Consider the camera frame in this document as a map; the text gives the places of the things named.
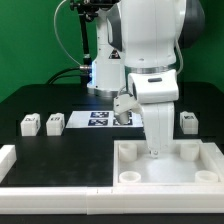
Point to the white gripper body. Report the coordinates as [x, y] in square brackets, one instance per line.
[155, 94]

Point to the white square tabletop tray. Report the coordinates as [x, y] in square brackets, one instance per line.
[185, 162]

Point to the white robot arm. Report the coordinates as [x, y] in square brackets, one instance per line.
[139, 42]

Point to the white U-shaped fence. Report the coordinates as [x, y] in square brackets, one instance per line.
[121, 199]

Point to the white sheet with markers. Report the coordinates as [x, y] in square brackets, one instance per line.
[100, 119]

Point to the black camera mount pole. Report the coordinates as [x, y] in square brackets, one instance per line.
[88, 10]

